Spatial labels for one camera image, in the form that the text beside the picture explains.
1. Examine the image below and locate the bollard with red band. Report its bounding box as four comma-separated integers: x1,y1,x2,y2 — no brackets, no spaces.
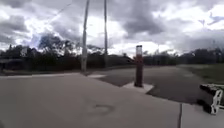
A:
134,44,144,88

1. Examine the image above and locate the thin tall pole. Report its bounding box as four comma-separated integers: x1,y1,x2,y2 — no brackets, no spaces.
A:
103,0,109,69

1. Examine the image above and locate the pale tall pole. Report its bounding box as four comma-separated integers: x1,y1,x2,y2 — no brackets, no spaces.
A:
80,0,91,73

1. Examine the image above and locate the pale concrete pad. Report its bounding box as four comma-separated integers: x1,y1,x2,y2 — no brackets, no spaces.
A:
121,81,155,95

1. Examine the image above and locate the round manhole cover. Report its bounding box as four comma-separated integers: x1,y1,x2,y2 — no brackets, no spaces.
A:
92,103,116,114

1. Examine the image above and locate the row of dark trees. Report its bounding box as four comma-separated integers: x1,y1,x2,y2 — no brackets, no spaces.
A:
0,33,224,72

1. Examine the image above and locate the dark asphalt road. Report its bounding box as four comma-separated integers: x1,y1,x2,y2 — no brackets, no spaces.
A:
87,64,214,105

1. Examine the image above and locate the grey concrete pavement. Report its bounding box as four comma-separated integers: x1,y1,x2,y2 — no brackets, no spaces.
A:
0,72,224,128

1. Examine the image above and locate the green grass verge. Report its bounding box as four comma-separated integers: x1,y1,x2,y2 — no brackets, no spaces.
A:
179,63,224,85

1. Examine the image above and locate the black and white object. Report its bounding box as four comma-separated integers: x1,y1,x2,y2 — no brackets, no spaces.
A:
197,83,224,116

